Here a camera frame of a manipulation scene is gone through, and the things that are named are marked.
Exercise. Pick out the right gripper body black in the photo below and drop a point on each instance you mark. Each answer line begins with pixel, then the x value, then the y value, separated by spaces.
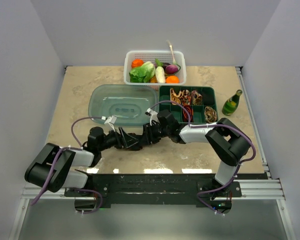
pixel 156 132

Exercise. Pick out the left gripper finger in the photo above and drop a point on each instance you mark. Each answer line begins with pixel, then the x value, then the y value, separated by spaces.
pixel 119 145
pixel 127 140

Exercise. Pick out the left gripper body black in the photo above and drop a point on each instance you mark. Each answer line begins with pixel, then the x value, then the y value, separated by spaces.
pixel 112 140

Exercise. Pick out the dark floral orange tie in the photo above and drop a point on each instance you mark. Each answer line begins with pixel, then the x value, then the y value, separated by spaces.
pixel 138 146

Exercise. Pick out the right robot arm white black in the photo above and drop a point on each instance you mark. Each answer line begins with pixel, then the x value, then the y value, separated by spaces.
pixel 228 142

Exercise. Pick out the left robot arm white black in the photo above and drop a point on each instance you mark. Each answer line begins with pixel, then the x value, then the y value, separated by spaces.
pixel 50 168

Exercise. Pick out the red black rolled tie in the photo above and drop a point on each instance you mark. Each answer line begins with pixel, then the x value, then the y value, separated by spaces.
pixel 188 113

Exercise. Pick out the yellow rolled tie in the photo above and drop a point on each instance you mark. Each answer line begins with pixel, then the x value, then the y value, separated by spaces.
pixel 176 98

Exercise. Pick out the green compartment organizer tray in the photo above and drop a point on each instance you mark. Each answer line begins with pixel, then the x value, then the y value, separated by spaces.
pixel 207 93

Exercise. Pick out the dark red patterned rolled tie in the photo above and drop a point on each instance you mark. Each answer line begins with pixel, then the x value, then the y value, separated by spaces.
pixel 186 97

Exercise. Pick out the clear teal plastic bin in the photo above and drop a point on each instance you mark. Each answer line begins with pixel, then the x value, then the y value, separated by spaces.
pixel 128 103

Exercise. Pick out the purple gold rolled tie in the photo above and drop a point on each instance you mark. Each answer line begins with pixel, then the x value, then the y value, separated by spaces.
pixel 196 97

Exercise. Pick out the brown patterned rolled tie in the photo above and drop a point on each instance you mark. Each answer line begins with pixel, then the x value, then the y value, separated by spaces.
pixel 210 115

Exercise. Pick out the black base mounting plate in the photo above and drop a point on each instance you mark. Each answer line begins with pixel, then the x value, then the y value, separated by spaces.
pixel 160 189

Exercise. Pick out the orange fruit toy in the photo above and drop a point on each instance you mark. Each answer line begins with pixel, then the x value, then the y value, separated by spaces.
pixel 172 79

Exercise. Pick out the white radish toy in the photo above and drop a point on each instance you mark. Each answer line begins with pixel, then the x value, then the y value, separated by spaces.
pixel 160 75

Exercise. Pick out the purple turnip toy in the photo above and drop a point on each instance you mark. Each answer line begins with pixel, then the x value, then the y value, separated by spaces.
pixel 171 69

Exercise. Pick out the green lettuce toy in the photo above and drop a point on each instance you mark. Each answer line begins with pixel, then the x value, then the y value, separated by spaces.
pixel 143 73

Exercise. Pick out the green glass bottle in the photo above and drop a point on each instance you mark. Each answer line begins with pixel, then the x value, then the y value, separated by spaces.
pixel 231 105

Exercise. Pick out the white green onion toy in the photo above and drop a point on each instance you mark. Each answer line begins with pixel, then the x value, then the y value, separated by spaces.
pixel 172 52

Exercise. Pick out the white perforated basket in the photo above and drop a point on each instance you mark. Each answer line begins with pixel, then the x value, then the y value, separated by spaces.
pixel 164 56

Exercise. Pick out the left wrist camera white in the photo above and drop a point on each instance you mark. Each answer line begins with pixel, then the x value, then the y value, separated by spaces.
pixel 110 122

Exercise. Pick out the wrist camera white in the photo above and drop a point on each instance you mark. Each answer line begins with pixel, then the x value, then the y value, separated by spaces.
pixel 110 122
pixel 153 118

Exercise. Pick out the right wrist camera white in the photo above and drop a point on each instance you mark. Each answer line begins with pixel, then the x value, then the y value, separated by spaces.
pixel 153 118

